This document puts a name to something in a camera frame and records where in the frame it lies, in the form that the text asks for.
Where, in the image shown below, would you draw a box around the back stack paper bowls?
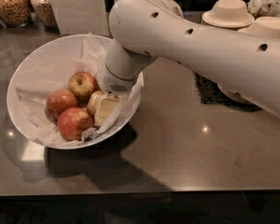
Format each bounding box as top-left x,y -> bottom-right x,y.
202,0 -> 254,28

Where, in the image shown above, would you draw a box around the black rubber mat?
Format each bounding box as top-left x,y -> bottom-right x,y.
192,72 -> 241,105

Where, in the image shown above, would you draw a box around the red apple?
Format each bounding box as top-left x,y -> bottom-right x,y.
46,89 -> 78,119
57,107 -> 93,141
87,91 -> 105,117

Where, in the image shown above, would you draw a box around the front stack paper bowls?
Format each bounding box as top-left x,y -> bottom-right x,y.
217,16 -> 280,105

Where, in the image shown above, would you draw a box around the bag of white packets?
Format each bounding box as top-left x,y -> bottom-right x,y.
247,0 -> 280,18

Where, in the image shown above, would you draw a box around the white tissue paper liner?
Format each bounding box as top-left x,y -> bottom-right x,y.
15,32 -> 143,147

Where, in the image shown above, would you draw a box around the top green-red apple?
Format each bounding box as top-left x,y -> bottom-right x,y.
68,72 -> 99,102

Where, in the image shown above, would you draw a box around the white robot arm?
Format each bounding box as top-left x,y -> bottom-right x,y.
96,0 -> 280,118

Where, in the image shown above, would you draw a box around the stack paper bowls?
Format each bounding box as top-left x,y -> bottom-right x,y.
202,0 -> 254,28
217,16 -> 280,105

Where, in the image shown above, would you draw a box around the white gripper with vents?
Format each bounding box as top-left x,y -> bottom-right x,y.
94,62 -> 137,127

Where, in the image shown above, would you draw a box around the left glass cereal jar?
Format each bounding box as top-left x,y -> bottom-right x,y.
0,0 -> 31,27

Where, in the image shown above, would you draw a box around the left white sign holder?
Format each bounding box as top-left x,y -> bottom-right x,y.
50,0 -> 108,35

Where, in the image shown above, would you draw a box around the large white bowl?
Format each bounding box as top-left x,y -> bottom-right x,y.
6,34 -> 145,150

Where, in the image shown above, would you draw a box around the glass cereal jar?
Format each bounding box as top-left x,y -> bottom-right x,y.
30,0 -> 57,28
0,0 -> 31,27

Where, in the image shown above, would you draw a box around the right glass cereal jar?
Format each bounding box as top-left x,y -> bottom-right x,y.
30,0 -> 57,28

